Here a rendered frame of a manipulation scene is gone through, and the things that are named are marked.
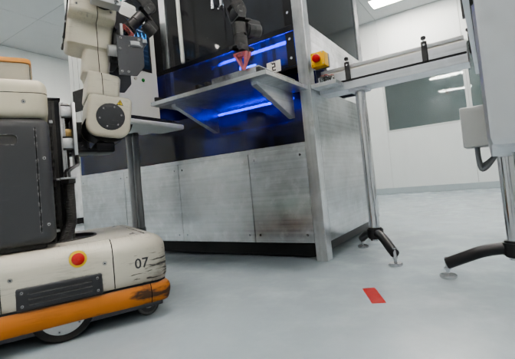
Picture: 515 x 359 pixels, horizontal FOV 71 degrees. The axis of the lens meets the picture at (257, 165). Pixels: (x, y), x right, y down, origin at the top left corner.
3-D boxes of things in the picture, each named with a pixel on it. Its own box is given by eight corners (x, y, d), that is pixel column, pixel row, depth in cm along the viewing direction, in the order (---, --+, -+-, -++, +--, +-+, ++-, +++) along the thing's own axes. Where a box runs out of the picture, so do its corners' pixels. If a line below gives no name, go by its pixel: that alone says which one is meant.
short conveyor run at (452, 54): (318, 94, 188) (314, 65, 189) (329, 99, 201) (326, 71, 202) (469, 60, 151) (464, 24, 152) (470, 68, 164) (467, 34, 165)
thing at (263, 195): (177, 230, 373) (169, 145, 377) (380, 228, 261) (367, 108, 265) (85, 251, 289) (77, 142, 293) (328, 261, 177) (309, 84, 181)
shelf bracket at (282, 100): (290, 119, 187) (287, 93, 188) (295, 117, 186) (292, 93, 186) (254, 111, 159) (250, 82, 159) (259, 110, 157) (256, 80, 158)
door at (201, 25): (171, 68, 236) (163, -20, 238) (227, 48, 211) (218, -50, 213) (170, 67, 235) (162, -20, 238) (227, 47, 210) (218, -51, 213)
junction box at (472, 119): (466, 149, 91) (462, 113, 91) (490, 146, 88) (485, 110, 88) (463, 148, 81) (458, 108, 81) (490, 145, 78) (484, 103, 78)
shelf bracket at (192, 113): (215, 133, 214) (213, 111, 215) (219, 133, 213) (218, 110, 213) (173, 130, 186) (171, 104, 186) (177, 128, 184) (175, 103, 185)
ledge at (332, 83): (322, 92, 192) (322, 89, 192) (346, 87, 185) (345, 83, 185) (311, 88, 180) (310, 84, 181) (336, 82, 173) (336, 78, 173)
